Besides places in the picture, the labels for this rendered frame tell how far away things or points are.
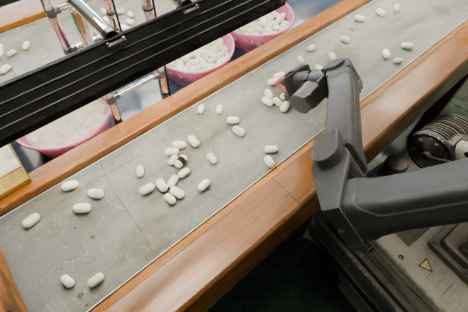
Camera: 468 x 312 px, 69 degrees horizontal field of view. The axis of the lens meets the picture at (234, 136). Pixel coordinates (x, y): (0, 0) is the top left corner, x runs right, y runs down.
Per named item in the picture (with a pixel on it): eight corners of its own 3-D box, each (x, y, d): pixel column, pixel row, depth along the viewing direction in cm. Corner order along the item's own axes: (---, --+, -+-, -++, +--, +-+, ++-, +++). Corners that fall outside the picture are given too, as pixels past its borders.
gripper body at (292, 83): (278, 79, 91) (297, 78, 85) (303, 64, 95) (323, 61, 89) (286, 101, 93) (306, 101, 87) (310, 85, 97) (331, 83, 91)
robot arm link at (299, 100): (363, 86, 80) (346, 56, 77) (336, 117, 76) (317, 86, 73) (326, 92, 90) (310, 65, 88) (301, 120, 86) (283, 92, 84)
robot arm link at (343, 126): (379, 209, 47) (342, 152, 44) (341, 219, 50) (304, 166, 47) (365, 83, 82) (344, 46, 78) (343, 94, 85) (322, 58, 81)
